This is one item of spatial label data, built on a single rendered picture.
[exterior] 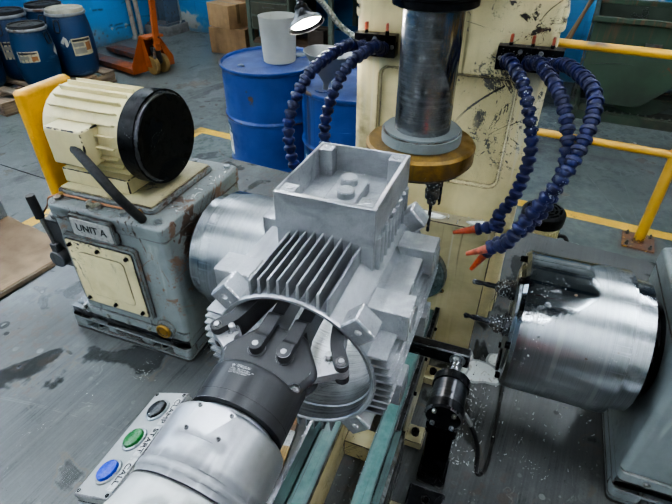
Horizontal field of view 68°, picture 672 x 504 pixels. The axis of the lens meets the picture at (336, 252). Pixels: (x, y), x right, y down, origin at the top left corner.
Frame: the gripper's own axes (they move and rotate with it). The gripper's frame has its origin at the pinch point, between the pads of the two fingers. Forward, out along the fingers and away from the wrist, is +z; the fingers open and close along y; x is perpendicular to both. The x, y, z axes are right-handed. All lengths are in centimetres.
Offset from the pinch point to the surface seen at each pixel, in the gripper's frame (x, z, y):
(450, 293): 45, 41, -9
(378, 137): 8.4, 37.0, 6.9
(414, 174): 9.4, 29.7, -1.3
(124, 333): 57, 14, 61
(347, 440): 54, 6, 2
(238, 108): 94, 187, 135
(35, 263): 133, 76, 197
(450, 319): 52, 40, -10
